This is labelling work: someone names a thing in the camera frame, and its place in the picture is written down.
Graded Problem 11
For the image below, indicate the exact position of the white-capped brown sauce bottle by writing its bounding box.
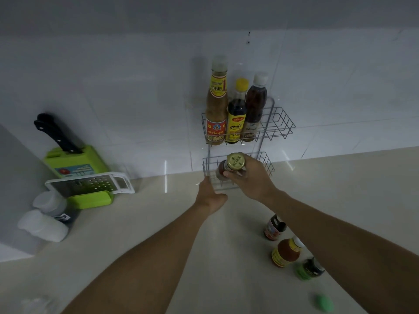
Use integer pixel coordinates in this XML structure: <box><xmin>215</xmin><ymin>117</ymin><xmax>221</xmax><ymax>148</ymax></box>
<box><xmin>241</xmin><ymin>71</ymin><xmax>269</xmax><ymax>143</ymax></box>

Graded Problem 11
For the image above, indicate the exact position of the person's left forearm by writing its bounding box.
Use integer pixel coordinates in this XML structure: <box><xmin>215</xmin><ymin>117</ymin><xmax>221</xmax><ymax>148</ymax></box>
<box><xmin>60</xmin><ymin>203</ymin><xmax>220</xmax><ymax>314</ymax></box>

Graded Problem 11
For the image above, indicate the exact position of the white plastic shaker bottle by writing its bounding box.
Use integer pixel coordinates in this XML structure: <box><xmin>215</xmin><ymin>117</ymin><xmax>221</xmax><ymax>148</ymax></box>
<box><xmin>17</xmin><ymin>209</ymin><xmax>69</xmax><ymax>242</ymax></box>

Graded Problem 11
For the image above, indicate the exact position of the gold-lidded sauce jar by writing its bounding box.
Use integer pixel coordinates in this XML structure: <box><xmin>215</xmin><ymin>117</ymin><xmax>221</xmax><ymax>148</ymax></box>
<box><xmin>215</xmin><ymin>152</ymin><xmax>246</xmax><ymax>182</ymax></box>

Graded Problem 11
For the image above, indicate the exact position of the person's right hand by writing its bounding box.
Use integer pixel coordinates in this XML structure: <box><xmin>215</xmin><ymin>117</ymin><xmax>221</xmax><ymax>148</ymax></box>
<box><xmin>223</xmin><ymin>154</ymin><xmax>279</xmax><ymax>205</ymax></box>

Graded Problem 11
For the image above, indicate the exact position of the person's left hand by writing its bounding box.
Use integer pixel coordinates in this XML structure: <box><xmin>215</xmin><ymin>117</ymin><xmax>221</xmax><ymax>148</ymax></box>
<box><xmin>195</xmin><ymin>176</ymin><xmax>228</xmax><ymax>215</ymax></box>

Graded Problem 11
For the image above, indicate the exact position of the orange sauce bottle white cap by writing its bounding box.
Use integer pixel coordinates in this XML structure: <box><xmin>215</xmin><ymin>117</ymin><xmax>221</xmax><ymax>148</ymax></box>
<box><xmin>271</xmin><ymin>236</ymin><xmax>306</xmax><ymax>268</ymax></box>

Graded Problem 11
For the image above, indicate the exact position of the green-capped dark bottle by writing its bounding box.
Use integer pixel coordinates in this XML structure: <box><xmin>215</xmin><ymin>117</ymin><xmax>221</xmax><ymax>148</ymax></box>
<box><xmin>294</xmin><ymin>257</ymin><xmax>326</xmax><ymax>281</ymax></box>

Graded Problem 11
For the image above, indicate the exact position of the tall brown sauce bottle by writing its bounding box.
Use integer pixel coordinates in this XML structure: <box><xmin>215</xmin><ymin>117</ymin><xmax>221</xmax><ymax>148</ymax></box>
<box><xmin>205</xmin><ymin>55</ymin><xmax>229</xmax><ymax>146</ymax></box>

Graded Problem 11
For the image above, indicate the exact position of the green grater container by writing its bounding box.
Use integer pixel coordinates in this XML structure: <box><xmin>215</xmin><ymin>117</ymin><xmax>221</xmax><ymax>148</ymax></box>
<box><xmin>67</xmin><ymin>190</ymin><xmax>115</xmax><ymax>210</ymax></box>

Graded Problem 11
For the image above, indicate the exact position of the yellow-capped dark sauce bottle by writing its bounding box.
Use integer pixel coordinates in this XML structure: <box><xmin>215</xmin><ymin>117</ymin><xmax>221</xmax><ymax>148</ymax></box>
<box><xmin>227</xmin><ymin>78</ymin><xmax>249</xmax><ymax>144</ymax></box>

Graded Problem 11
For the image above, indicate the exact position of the white flat grater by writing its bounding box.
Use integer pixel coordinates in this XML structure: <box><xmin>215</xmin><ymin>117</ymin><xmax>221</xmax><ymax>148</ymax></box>
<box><xmin>45</xmin><ymin>172</ymin><xmax>135</xmax><ymax>197</ymax></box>

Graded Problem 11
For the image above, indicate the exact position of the person's right forearm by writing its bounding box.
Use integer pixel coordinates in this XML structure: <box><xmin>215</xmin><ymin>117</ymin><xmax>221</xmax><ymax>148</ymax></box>
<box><xmin>262</xmin><ymin>189</ymin><xmax>419</xmax><ymax>314</ymax></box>

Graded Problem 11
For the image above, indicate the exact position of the green knife block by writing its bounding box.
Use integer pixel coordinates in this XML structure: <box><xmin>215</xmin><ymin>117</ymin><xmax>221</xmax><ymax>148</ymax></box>
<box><xmin>43</xmin><ymin>145</ymin><xmax>110</xmax><ymax>179</ymax></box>

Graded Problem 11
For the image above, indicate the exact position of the small green lid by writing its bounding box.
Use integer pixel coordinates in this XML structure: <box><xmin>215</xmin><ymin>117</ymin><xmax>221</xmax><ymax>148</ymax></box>
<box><xmin>314</xmin><ymin>293</ymin><xmax>335</xmax><ymax>313</ymax></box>

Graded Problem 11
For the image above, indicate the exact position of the white-capped dark shaker bottle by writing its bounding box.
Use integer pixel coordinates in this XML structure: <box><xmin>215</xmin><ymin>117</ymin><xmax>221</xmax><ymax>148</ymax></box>
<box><xmin>32</xmin><ymin>191</ymin><xmax>79</xmax><ymax>223</ymax></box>

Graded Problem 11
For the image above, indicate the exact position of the small dark red-label bottle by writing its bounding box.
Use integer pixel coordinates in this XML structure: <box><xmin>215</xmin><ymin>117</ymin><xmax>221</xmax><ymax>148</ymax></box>
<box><xmin>263</xmin><ymin>214</ymin><xmax>288</xmax><ymax>241</ymax></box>

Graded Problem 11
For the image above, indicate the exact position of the two-tier wire rack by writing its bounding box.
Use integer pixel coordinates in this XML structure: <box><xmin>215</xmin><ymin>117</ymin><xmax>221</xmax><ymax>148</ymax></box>
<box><xmin>200</xmin><ymin>97</ymin><xmax>296</xmax><ymax>192</ymax></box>

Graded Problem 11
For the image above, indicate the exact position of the black-handled knife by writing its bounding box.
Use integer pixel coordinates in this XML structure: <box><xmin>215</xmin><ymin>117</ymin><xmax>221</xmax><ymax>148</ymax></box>
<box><xmin>34</xmin><ymin>113</ymin><xmax>82</xmax><ymax>154</ymax></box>

